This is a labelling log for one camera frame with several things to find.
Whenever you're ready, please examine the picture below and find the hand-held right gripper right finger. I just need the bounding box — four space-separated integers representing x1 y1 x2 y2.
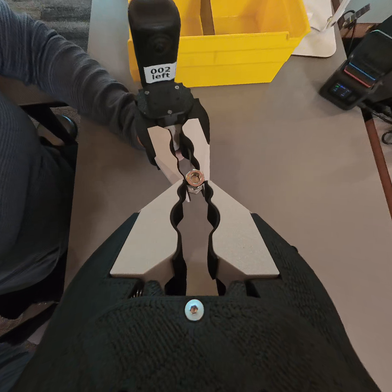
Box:
204 180 280 296

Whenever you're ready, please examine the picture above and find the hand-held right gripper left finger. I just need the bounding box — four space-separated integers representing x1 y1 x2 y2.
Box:
110 179 188 296

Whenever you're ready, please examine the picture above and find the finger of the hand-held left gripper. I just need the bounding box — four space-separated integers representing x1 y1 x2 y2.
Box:
180 118 211 180
147 125 187 185

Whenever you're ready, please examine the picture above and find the steel hex bolt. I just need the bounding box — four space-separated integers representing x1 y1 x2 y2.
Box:
187 174 204 195

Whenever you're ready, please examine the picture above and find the yellow plastic bin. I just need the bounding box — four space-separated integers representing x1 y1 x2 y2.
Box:
127 0 311 88

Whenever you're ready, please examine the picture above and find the person's left forearm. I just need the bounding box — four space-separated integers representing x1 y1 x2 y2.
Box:
0 1 146 150

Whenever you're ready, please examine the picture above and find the person's torso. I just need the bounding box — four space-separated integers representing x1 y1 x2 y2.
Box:
0 89 77 310

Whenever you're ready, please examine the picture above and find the instruction board on white stand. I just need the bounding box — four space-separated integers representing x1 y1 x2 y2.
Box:
291 0 350 58

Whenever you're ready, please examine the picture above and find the black device with small screen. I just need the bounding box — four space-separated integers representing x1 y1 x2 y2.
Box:
318 29 392 111

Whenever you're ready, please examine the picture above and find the black cable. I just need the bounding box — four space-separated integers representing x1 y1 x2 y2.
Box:
360 101 392 146

